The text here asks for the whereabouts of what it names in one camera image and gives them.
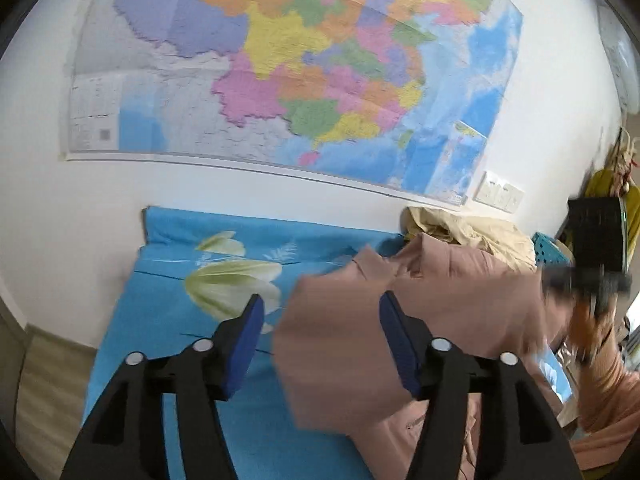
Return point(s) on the beige crumpled garment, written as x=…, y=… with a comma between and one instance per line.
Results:
x=500, y=238

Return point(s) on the teal perforated basket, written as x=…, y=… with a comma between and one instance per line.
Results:
x=547, y=252

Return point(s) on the colourful wall map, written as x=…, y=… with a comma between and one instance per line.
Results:
x=401, y=94

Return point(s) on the person's right hand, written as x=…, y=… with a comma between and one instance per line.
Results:
x=587, y=332

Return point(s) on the pink large shirt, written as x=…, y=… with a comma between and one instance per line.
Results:
x=351, y=342

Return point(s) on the right forearm in pink sleeve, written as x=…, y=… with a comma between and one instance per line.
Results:
x=608, y=411

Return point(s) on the blue floral bed sheet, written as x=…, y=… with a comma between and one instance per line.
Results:
x=196, y=270

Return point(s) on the yellow bag on shelf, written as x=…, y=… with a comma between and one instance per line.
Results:
x=615, y=178

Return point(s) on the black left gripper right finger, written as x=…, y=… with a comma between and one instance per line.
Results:
x=519, y=435

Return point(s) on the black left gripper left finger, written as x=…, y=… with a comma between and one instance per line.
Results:
x=123, y=436

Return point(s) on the white wall socket panel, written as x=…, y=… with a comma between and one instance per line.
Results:
x=496, y=193

